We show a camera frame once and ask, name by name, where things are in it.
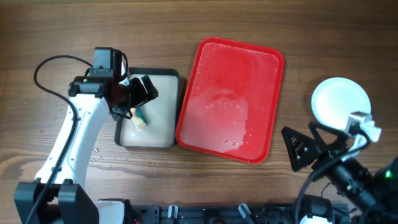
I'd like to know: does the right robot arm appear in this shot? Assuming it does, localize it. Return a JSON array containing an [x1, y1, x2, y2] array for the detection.
[[281, 122, 397, 223]]

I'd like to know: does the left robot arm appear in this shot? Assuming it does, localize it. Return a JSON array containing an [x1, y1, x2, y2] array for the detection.
[[14, 47, 159, 223]]

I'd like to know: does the red plastic serving tray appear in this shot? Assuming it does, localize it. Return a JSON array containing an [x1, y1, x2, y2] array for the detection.
[[175, 37, 285, 164]]

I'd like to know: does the black cable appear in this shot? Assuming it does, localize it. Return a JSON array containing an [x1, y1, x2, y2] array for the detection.
[[294, 130, 373, 224], [24, 55, 94, 224]]

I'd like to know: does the green yellow scrub sponge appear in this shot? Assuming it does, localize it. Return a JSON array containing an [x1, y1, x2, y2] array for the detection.
[[131, 108, 148, 131]]

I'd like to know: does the right black cable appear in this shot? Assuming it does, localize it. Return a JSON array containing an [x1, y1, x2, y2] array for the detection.
[[294, 130, 373, 224]]

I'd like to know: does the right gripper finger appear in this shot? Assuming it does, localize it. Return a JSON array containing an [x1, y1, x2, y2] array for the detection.
[[281, 126, 322, 172], [308, 121, 349, 148]]

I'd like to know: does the white round plate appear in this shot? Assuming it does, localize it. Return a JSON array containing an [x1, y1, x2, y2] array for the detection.
[[311, 77, 371, 130]]

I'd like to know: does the left black cable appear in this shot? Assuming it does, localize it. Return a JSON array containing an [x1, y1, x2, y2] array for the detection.
[[24, 55, 94, 224]]

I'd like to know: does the black water basin tray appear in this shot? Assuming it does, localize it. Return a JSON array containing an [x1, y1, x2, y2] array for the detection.
[[114, 67, 179, 148]]

